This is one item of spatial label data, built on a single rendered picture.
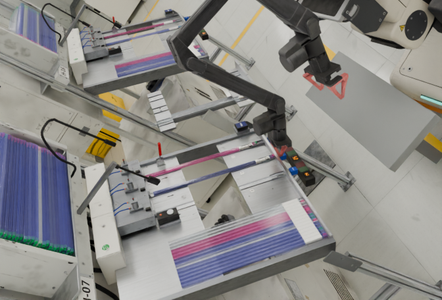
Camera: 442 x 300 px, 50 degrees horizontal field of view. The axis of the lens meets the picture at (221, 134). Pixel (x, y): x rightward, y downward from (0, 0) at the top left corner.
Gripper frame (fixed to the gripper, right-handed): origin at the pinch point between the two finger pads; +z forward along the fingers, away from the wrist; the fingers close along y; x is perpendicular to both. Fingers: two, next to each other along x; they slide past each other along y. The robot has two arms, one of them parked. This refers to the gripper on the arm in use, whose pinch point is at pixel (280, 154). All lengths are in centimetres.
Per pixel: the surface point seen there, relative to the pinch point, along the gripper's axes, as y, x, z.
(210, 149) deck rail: -19.8, -24.3, 3.2
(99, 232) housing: 18, -74, -6
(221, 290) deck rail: 48, -41, 5
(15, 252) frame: 38, -93, -28
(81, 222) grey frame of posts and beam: 15, -79, -10
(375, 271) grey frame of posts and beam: 52, 13, 19
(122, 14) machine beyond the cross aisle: -452, -27, 99
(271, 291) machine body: 36, -21, 34
